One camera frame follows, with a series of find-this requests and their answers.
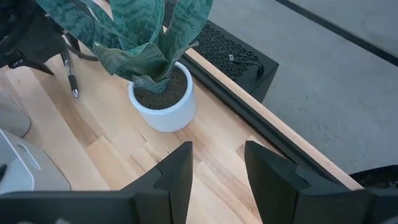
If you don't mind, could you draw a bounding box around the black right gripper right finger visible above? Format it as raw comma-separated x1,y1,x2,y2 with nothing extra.
244,139,398,224

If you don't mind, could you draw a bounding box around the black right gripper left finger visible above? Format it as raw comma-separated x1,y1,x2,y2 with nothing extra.
0,141,194,224

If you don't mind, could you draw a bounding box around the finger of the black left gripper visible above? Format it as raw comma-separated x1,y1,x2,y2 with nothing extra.
6,57,56,77
63,30,100,62

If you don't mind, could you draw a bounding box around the snake plant in white pot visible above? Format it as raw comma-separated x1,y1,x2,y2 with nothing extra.
35,0,215,133

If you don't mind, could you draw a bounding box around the black cable with white tag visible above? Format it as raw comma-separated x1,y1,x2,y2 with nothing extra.
228,53,266,78

